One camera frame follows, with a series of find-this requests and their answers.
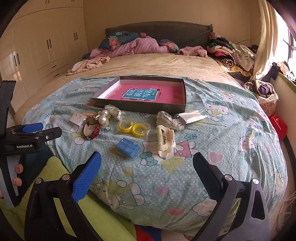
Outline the lime green cloth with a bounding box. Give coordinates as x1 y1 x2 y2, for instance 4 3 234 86
0 156 137 241

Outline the pink book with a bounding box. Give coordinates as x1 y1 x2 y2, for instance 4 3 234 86
105 81 183 105

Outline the red and blue cloth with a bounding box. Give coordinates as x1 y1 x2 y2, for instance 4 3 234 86
135 224 167 241

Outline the pink fuzzy garment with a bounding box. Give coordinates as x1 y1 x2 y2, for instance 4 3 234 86
177 46 209 58

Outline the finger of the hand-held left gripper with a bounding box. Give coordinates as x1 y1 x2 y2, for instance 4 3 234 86
7 122 44 135
23 126 63 146

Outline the large floral pillow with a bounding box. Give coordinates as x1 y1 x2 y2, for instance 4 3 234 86
99 31 141 50

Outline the pink quilt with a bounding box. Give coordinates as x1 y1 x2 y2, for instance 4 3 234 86
89 36 171 58

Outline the pearl hair clip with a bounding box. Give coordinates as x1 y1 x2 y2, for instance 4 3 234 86
95 109 110 127

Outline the clear plastic packet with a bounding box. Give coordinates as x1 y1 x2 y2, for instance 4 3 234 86
176 110 208 125

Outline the clear plastic bag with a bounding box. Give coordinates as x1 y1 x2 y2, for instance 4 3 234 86
117 119 151 138

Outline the cream claw hair clip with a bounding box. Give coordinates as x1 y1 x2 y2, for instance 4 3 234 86
155 125 176 156

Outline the bed with beige sheet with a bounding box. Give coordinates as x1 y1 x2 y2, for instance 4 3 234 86
14 52 243 118

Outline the yellow ring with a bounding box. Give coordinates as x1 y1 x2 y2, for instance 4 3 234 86
132 123 146 137
119 120 133 133

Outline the person's left hand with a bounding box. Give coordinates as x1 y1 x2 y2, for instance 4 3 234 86
11 163 25 186

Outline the small floral pillow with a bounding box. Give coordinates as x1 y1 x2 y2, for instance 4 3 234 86
157 39 180 53

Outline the blue block hair clip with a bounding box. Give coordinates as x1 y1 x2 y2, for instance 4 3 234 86
116 137 140 159

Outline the pink cloth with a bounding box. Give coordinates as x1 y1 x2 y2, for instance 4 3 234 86
276 61 292 75

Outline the dark grey headboard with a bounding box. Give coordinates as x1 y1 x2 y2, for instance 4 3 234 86
105 21 213 55

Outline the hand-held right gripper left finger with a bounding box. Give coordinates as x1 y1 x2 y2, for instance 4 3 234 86
24 151 103 241

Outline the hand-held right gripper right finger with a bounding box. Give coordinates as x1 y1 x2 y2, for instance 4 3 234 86
192 152 271 241

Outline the red strap wristwatch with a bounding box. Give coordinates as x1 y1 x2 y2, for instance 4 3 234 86
83 117 102 141

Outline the grey jewelry packet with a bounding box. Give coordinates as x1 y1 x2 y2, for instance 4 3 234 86
156 111 185 131

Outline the peach garment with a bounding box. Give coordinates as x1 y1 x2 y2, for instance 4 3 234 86
66 57 111 76

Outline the cream wardrobe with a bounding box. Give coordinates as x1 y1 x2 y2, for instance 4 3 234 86
0 0 90 109

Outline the white earring card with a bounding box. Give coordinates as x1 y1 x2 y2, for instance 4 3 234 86
69 113 85 126

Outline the grey cardboard box tray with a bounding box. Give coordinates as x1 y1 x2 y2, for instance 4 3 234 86
91 76 186 115

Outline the cat print blanket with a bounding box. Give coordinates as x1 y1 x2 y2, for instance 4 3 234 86
22 76 288 237

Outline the basket of clothes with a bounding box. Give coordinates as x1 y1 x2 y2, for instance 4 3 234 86
243 79 279 112

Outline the cream curtain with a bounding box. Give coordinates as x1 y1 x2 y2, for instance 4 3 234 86
251 0 285 81

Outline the pile of clothes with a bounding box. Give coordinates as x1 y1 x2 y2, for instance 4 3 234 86
207 31 258 77

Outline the bagged silver jewelry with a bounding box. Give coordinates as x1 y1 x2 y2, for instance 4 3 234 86
104 105 126 121

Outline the window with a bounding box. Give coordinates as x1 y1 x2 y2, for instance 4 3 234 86
276 9 296 70

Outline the red box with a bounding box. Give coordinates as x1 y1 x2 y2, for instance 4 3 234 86
268 114 288 139

